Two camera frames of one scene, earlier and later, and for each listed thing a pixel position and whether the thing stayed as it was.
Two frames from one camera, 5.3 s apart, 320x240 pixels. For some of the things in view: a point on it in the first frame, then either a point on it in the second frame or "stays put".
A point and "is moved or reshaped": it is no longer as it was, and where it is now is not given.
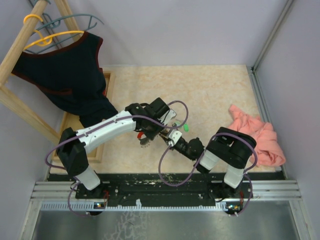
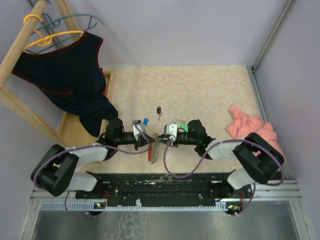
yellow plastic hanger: (46, 40) stays put
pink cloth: (269, 149) stays put
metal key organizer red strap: (144, 141) is moved or reshaped
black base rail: (163, 186) stays put
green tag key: (186, 127) stays put
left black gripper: (150, 135) → (141, 141)
